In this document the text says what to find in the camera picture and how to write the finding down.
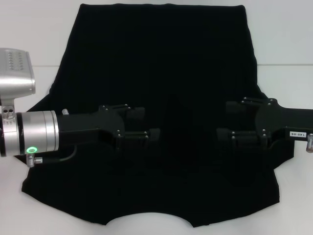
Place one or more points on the black shirt with FREE print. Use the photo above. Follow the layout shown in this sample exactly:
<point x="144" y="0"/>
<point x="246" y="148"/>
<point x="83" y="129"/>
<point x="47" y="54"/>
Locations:
<point x="159" y="61"/>

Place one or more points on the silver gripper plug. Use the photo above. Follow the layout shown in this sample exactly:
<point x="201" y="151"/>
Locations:
<point x="310" y="144"/>
<point x="66" y="112"/>

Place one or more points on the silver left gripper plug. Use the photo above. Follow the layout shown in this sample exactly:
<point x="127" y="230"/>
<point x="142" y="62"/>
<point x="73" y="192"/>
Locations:
<point x="66" y="112"/>

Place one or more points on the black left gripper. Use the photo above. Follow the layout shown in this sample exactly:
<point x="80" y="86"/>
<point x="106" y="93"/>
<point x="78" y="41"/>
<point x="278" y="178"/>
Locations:
<point x="83" y="127"/>

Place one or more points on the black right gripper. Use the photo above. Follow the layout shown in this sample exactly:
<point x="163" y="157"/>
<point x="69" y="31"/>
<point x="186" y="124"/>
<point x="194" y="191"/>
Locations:
<point x="281" y="122"/>

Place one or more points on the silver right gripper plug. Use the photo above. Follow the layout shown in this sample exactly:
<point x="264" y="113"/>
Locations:
<point x="310" y="144"/>

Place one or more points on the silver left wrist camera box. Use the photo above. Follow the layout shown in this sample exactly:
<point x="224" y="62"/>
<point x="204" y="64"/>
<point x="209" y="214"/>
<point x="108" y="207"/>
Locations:
<point x="17" y="78"/>

